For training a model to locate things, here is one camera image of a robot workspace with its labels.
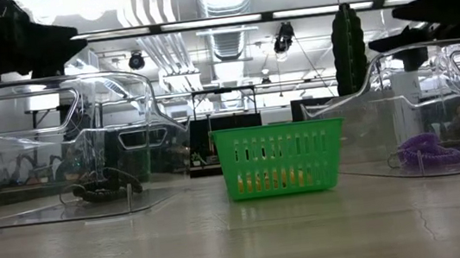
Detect purple spring keychain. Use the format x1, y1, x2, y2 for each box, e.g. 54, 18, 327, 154
384, 129, 460, 173

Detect black spring keychain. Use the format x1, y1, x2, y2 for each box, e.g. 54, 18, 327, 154
55, 163, 145, 208

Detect yellow spring keychain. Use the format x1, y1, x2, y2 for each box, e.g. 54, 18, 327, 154
235, 166, 314, 195

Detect dark green cactus figure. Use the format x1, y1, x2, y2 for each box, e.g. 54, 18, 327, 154
326, 0, 374, 98

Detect clear plastic bin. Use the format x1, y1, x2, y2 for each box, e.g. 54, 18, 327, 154
293, 37, 460, 192
0, 61, 201, 230

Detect black computer monitor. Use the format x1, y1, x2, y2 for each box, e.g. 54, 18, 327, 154
289, 94, 339, 123
189, 110, 267, 160

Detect green plastic slotted basket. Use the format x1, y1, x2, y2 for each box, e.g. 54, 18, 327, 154
209, 116, 352, 205

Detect black ceiling camera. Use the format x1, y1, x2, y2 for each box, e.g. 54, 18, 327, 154
127, 49, 147, 72
270, 20, 298, 55

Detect black overhead frame bar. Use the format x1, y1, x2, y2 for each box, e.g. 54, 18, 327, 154
70, 0, 424, 45

